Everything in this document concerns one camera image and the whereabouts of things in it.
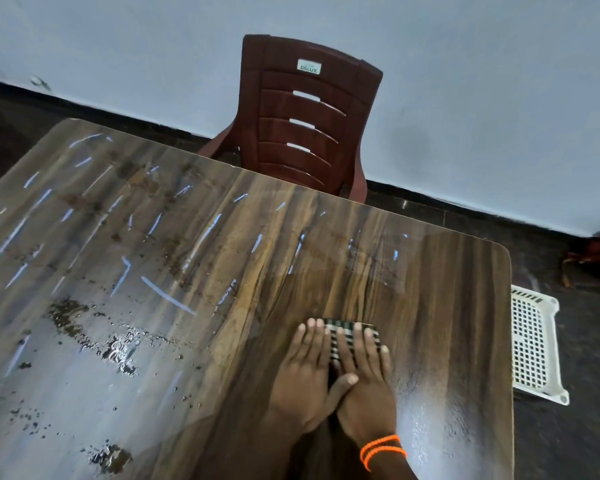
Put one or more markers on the person's right hand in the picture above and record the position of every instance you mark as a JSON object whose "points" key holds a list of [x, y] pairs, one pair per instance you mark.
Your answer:
{"points": [[367, 404]]}

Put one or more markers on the person's left hand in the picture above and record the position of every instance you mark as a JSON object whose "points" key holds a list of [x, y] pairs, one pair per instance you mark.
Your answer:
{"points": [[300, 389]]}

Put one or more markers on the person's right fingers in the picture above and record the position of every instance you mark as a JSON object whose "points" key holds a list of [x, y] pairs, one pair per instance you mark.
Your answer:
{"points": [[367, 352]]}

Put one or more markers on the person's left thumb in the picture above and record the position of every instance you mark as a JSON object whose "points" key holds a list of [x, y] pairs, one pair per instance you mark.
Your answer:
{"points": [[344, 385]]}

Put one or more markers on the black and white checkered cloth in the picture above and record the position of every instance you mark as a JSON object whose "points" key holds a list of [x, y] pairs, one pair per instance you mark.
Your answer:
{"points": [[341, 330]]}

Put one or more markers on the person's right forearm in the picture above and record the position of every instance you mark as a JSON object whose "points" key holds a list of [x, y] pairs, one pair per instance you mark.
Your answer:
{"points": [[392, 468]]}

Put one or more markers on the person's left forearm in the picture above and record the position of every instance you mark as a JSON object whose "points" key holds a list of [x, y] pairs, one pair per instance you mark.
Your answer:
{"points": [[285, 457]]}

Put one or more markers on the white plastic lattice basket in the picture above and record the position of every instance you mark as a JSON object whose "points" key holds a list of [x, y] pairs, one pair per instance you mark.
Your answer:
{"points": [[532, 339]]}

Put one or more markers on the brown plastic chair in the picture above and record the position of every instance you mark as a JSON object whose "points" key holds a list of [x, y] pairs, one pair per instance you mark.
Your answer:
{"points": [[300, 119]]}

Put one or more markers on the dark red furniture piece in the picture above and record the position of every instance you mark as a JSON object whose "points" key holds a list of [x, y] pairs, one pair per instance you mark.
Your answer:
{"points": [[597, 254]]}

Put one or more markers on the white chair sticker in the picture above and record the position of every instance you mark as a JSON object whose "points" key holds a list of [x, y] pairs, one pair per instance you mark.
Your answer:
{"points": [[308, 66]]}

